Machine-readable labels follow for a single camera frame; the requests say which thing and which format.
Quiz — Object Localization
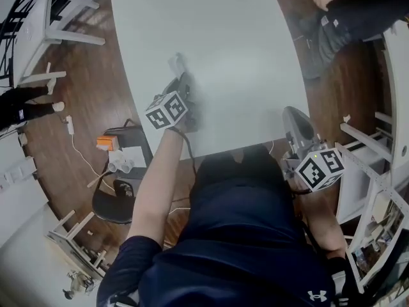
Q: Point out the person's navy shirt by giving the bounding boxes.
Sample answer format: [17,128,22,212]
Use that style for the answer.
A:
[95,145,337,307]

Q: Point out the orange box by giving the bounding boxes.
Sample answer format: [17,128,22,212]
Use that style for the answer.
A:
[96,135,120,152]

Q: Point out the white tissue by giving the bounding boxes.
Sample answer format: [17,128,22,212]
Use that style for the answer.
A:
[167,52,188,78]

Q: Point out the white side table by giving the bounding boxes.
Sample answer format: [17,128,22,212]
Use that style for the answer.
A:
[12,0,106,86]

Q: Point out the white paper sheet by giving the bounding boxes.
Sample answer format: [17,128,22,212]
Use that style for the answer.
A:
[107,145,145,169]

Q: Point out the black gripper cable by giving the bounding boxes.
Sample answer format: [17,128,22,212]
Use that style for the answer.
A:
[172,127,197,176]

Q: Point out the white wooden stool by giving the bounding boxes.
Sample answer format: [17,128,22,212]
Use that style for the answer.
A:
[46,209,110,279]

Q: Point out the white paper cups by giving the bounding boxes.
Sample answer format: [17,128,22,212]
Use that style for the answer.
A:
[107,159,135,174]

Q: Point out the white metal shelf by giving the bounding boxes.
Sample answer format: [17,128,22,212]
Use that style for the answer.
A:
[334,115,409,295]

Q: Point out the black round chair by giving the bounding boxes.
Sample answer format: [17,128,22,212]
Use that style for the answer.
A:
[91,178,135,225]

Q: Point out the white cabinet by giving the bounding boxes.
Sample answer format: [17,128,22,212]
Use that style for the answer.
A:
[382,20,409,174]

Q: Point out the black stair railing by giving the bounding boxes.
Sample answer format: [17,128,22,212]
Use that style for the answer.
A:
[0,0,84,88]

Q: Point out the person's right forearm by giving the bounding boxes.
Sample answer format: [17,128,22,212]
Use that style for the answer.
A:
[299,187,348,259]

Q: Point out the white power cable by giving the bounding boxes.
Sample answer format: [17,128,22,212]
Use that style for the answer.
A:
[70,132,111,188]

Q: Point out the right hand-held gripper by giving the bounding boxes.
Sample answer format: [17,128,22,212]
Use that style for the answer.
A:
[282,106,346,193]

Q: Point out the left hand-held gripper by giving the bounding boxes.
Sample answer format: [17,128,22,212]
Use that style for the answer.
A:
[144,71,203,132]

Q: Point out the person's left forearm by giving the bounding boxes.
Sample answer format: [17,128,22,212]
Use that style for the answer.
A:
[125,127,185,246]

